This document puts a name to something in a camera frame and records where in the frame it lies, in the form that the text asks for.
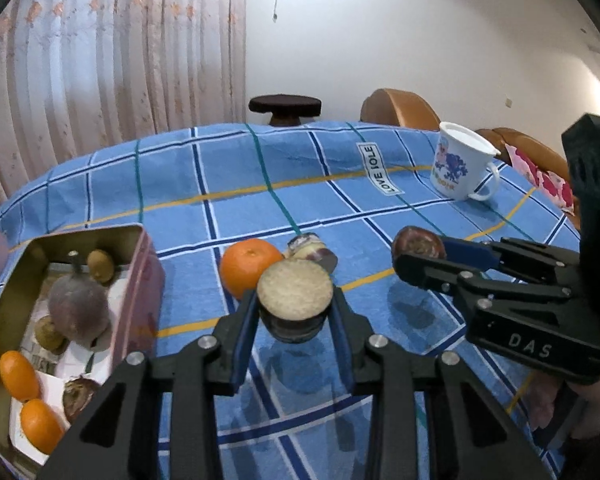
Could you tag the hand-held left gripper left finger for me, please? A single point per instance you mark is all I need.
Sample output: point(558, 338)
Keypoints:
point(242, 340)

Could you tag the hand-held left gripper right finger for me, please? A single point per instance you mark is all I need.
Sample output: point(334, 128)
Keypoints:
point(342, 340)

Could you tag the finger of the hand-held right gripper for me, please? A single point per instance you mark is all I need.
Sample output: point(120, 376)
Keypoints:
point(430, 272)
point(467, 252)

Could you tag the wrinkled brown passion fruit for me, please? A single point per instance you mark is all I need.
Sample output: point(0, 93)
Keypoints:
point(415, 242)
point(80, 397)

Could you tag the dark jar with round lid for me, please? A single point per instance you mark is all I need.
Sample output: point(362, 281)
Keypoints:
point(295, 287)

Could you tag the pink metal tin box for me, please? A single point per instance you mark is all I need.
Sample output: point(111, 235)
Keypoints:
point(140, 300)

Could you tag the green kiwi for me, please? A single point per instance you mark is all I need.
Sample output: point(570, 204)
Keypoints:
point(101, 265)
point(49, 334)

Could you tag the purple passion fruit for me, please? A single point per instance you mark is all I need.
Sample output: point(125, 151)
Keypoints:
point(77, 305)

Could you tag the orange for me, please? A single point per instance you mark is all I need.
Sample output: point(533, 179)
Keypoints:
point(41, 425)
point(247, 270)
point(19, 375)

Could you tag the white cup with blue print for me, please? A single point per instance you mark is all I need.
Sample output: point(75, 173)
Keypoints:
point(455, 160)

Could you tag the dark fruit piece on table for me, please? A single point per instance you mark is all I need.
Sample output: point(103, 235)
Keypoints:
point(310, 250)

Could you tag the pink floral cushion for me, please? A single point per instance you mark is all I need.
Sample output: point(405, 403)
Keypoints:
point(535, 175)

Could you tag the brown leather sofa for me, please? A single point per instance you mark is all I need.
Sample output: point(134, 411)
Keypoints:
point(547, 157)

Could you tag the blue checked tablecloth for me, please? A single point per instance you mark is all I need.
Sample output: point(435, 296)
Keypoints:
point(305, 190)

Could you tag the brown wooden chair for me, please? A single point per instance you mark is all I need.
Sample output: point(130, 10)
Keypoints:
point(400, 107)

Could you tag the white paper booklet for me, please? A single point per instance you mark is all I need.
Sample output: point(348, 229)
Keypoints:
point(55, 385)

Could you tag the dark round wooden stool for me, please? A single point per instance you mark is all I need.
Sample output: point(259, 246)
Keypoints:
point(285, 104)

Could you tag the pink floral curtain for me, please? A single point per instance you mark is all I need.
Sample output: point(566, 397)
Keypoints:
point(105, 60)

